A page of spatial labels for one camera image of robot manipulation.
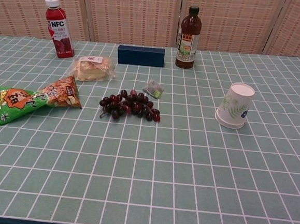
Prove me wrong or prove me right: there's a paper cup with green leaves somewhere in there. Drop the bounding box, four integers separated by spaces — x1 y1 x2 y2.
215 81 256 129

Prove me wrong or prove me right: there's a bunch of dark red grapes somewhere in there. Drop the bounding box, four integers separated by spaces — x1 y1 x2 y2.
98 87 163 123

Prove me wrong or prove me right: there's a small grey tea bag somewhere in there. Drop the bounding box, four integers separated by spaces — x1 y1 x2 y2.
142 78 165 101

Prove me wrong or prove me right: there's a dark blue rectangular box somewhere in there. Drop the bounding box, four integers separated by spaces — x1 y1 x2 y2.
117 44 166 68

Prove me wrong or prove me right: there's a green checked tablecloth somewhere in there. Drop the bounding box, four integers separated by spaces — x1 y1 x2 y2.
0 33 300 224

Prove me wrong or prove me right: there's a bread in clear plastic bag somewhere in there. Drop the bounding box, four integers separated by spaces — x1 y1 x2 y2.
68 54 118 85

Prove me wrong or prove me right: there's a brown sauce bottle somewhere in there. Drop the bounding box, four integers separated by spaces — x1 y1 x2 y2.
174 4 204 70

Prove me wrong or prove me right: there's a red NFC juice bottle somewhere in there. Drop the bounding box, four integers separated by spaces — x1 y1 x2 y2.
40 0 79 61

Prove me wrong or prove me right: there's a green and orange snack bag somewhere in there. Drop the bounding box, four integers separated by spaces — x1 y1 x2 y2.
0 70 85 135

